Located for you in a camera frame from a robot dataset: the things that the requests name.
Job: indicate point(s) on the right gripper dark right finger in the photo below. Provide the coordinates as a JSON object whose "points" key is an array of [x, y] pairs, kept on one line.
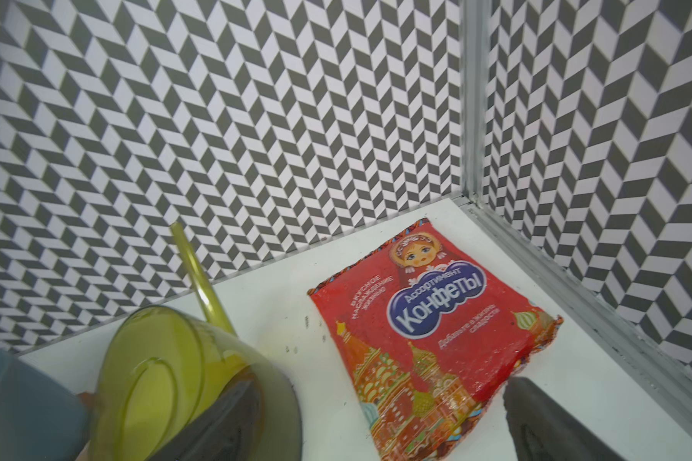
{"points": [[541, 429]]}

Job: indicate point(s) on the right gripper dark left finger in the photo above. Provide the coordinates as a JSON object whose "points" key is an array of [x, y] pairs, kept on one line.
{"points": [[225, 431]]}

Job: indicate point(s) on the green transparent watering can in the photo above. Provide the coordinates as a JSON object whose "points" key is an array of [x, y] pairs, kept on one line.
{"points": [[164, 368]]}

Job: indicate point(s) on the blue-grey plant pot pink succulent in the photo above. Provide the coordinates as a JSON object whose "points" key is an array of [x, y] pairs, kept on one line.
{"points": [[39, 418]]}

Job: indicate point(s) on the red candy bag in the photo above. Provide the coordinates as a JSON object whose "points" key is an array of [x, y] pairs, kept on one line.
{"points": [[427, 336]]}

